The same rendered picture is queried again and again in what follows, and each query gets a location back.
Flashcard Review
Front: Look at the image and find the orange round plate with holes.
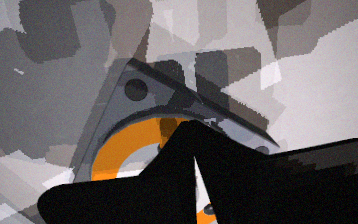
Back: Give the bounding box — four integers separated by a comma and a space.
91, 114, 221, 224

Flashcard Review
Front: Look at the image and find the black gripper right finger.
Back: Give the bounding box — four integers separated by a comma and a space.
189, 119, 358, 224

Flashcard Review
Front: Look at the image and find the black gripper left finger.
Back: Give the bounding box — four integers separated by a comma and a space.
37, 121, 197, 224

